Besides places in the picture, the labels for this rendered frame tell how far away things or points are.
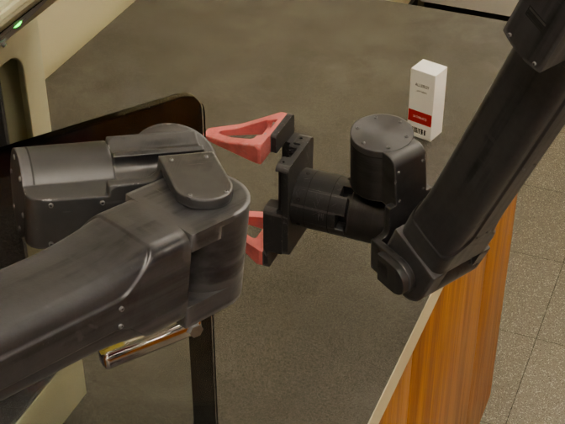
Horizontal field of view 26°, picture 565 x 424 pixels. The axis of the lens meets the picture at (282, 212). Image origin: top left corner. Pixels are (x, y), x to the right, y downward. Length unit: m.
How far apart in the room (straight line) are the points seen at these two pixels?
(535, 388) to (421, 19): 1.00
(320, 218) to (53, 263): 0.51
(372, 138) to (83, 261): 0.47
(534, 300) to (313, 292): 1.56
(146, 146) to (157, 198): 0.07
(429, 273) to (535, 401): 1.68
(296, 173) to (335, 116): 0.66
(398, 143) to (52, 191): 0.42
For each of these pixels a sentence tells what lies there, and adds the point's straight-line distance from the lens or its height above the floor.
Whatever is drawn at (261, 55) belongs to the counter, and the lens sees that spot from 1.96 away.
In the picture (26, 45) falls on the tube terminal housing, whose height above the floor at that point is 1.37.
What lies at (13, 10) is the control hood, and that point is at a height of 1.50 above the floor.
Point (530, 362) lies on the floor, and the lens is 2.82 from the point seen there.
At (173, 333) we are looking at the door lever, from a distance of 1.01.
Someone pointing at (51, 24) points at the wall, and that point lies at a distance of 1.98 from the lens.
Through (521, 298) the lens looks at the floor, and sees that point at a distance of 2.99.
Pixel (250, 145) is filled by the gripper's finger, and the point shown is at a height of 1.26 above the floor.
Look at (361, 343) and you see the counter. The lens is 1.40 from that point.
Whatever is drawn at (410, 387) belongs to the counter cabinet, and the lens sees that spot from 1.67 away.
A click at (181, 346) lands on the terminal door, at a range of 1.10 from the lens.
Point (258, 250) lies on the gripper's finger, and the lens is 1.19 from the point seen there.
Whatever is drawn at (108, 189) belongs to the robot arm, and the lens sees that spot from 0.75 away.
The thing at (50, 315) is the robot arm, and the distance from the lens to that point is 0.64.
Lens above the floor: 1.87
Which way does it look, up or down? 36 degrees down
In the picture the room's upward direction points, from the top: straight up
